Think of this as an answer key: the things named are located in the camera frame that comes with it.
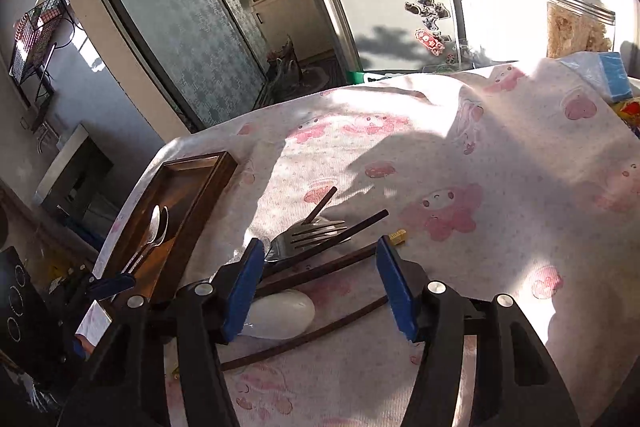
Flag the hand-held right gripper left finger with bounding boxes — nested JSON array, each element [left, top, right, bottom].
[[60, 237, 266, 427]]

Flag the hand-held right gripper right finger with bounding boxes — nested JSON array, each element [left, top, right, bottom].
[[375, 234, 581, 427]]

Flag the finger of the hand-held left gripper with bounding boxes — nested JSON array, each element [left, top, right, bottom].
[[85, 273, 137, 303]]

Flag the white ceramic spoon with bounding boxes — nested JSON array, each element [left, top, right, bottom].
[[239, 288, 316, 341]]

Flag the metal fork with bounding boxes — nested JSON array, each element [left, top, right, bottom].
[[264, 220, 348, 264]]

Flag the dark brown chopstick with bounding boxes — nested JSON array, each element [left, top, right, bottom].
[[219, 298, 390, 372], [260, 209, 390, 279], [254, 246, 379, 299], [301, 187, 338, 226]]

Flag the metal spoon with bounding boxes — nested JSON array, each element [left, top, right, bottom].
[[122, 205, 162, 275], [131, 207, 170, 273]]

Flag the pink printed tablecloth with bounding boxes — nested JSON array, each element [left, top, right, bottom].
[[92, 56, 640, 427]]

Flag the bags on floor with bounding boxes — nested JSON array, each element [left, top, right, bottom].
[[264, 36, 302, 94]]

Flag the patterned glass sliding door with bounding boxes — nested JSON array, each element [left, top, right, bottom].
[[70, 0, 272, 132]]

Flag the white kitchen cabinet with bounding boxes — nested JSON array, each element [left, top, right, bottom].
[[250, 0, 337, 64]]

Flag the yellow packet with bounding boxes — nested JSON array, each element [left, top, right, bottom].
[[610, 98, 640, 134]]

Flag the blue sponge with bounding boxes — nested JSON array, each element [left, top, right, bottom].
[[596, 52, 634, 102]]

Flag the clear plastic snack container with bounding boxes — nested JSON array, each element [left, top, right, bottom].
[[543, 0, 616, 58]]

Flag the black wire wall rack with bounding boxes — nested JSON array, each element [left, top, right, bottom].
[[8, 0, 72, 108]]

